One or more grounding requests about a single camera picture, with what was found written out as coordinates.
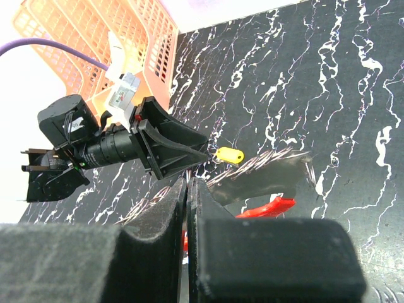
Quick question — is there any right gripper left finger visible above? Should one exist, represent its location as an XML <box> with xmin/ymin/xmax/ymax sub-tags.
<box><xmin>1</xmin><ymin>179</ymin><xmax>187</xmax><ymax>302</ymax></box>

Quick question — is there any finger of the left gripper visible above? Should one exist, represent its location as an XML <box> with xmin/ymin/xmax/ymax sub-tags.
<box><xmin>151</xmin><ymin>146</ymin><xmax>208</xmax><ymax>179</ymax></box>
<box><xmin>145</xmin><ymin>98</ymin><xmax>208</xmax><ymax>154</ymax></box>

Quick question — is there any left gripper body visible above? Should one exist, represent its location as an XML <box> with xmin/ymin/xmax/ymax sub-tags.
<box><xmin>132</xmin><ymin>97</ymin><xmax>167</xmax><ymax>180</ymax></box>

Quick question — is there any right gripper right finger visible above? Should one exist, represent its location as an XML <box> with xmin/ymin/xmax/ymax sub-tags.
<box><xmin>187</xmin><ymin>179</ymin><xmax>367</xmax><ymax>302</ymax></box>

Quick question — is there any key with yellow tag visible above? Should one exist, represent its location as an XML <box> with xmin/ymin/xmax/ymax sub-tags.
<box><xmin>212</xmin><ymin>147</ymin><xmax>244</xmax><ymax>167</ymax></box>

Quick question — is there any red black keyring holder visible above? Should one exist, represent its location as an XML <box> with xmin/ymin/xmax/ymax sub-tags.
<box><xmin>119</xmin><ymin>149</ymin><xmax>316</xmax><ymax>253</ymax></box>

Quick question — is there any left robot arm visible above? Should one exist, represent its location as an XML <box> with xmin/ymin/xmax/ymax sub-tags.
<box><xmin>21</xmin><ymin>95</ymin><xmax>208</xmax><ymax>203</ymax></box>

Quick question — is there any white paper packet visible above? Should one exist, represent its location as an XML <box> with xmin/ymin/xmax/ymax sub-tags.
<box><xmin>108</xmin><ymin>31</ymin><xmax>126</xmax><ymax>68</ymax></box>

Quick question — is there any peach plastic desk organizer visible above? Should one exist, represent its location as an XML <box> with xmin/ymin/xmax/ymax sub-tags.
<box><xmin>13</xmin><ymin>1</ymin><xmax>179</xmax><ymax>117</ymax></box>

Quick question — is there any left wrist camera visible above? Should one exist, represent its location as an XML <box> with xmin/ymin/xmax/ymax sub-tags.
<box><xmin>104</xmin><ymin>73</ymin><xmax>141</xmax><ymax>132</ymax></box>

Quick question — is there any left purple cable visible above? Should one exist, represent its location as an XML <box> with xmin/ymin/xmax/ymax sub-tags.
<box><xmin>0</xmin><ymin>37</ymin><xmax>111</xmax><ymax>73</ymax></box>

